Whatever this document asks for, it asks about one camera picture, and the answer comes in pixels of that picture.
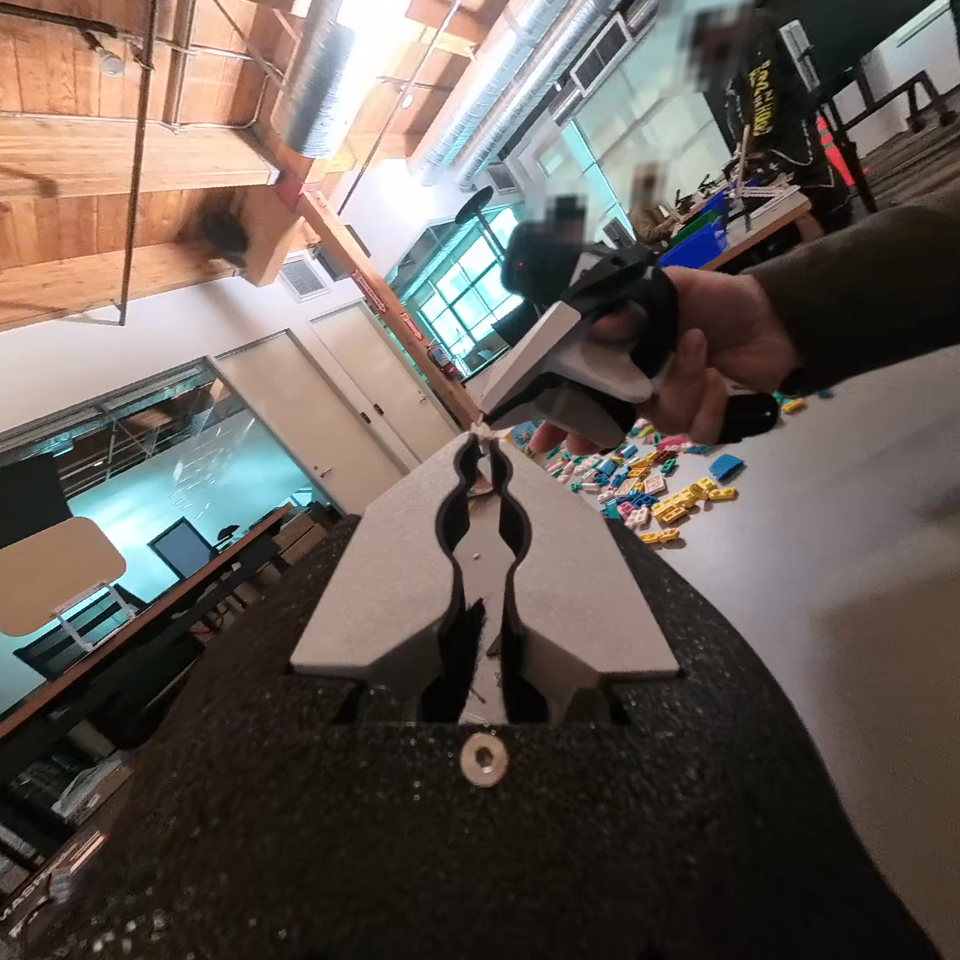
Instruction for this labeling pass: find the black wall speaker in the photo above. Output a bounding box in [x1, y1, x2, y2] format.
[315, 225, 370, 282]

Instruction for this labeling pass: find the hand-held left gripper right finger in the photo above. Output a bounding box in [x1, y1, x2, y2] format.
[487, 442, 682, 725]

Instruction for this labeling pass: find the black monitor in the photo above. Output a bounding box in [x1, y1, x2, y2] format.
[147, 517, 219, 580]

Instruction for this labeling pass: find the wood edged table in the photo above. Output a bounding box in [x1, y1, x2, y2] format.
[660, 180, 815, 271]

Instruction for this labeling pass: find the white door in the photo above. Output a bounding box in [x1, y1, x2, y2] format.
[309, 300, 459, 451]
[213, 330, 410, 496]

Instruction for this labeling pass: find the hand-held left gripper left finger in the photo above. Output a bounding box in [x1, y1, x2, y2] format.
[288, 433, 487, 721]

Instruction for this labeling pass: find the beige board on stand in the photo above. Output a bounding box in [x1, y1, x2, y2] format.
[0, 516, 127, 639]

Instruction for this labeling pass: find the blue plastic bin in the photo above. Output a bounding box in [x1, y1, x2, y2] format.
[660, 187, 732, 270]

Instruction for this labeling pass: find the person's right forearm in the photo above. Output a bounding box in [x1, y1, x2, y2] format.
[746, 202, 960, 399]

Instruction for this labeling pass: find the black printed box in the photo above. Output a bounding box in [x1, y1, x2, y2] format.
[0, 828, 106, 924]

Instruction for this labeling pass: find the pile of colourful toy bricks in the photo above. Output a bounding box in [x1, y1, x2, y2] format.
[543, 390, 807, 526]

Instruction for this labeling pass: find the wall vent grille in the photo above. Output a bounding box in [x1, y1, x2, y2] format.
[279, 253, 331, 303]

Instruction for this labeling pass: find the brown wooden table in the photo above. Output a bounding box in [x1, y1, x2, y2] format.
[0, 504, 294, 740]

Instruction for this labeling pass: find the glass office partition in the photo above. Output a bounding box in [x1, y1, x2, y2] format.
[0, 358, 354, 714]

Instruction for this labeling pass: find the stack of cardboard boxes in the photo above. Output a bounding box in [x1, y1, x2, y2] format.
[273, 506, 339, 571]

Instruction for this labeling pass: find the person's right hand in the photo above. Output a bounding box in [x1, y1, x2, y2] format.
[540, 266, 802, 457]

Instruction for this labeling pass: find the black hanging pipe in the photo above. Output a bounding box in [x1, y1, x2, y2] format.
[116, 0, 159, 327]

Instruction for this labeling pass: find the wooden post with red signs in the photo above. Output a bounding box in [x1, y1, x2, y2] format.
[300, 187, 481, 429]

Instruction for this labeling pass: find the black flag panel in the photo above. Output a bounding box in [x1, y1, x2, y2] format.
[0, 453, 72, 549]

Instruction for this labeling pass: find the silver air duct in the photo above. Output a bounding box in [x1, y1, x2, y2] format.
[281, 0, 357, 159]
[420, 0, 624, 189]

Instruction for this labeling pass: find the black disc floor lamp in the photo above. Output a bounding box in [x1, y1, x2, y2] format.
[453, 186, 500, 249]

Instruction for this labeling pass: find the orange striped cone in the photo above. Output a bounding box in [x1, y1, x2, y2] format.
[816, 116, 864, 189]

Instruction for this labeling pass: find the white wall air unit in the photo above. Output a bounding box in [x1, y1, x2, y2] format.
[570, 13, 633, 95]

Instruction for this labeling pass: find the dark round ceiling fixture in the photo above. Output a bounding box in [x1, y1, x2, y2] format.
[196, 210, 250, 267]

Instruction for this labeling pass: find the grey desk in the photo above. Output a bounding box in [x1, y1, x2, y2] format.
[465, 322, 960, 960]

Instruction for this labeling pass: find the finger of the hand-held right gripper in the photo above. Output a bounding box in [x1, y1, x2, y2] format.
[478, 302, 595, 430]
[542, 330, 675, 450]

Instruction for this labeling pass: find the paned window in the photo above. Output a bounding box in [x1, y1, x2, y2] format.
[390, 210, 556, 376]

